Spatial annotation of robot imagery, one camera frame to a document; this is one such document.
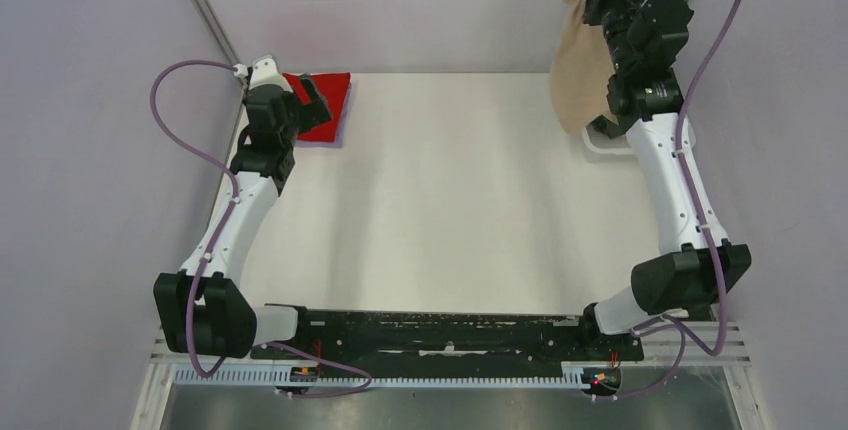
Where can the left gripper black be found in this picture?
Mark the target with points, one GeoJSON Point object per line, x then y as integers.
{"type": "Point", "coordinates": [311, 114]}

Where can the beige t-shirt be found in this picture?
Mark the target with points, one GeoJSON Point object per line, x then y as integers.
{"type": "Point", "coordinates": [579, 72]}

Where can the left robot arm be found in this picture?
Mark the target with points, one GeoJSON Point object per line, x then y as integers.
{"type": "Point", "coordinates": [201, 307]}

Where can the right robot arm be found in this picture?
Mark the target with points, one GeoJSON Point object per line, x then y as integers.
{"type": "Point", "coordinates": [697, 262]}

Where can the red folded t-shirt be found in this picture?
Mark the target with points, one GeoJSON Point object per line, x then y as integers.
{"type": "Point", "coordinates": [307, 92]}

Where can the white plastic basket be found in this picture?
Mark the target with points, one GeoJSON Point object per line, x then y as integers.
{"type": "Point", "coordinates": [598, 146]}

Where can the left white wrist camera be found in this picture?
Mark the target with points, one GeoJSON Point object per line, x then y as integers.
{"type": "Point", "coordinates": [263, 71]}

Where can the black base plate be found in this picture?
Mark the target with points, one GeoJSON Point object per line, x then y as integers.
{"type": "Point", "coordinates": [457, 345]}

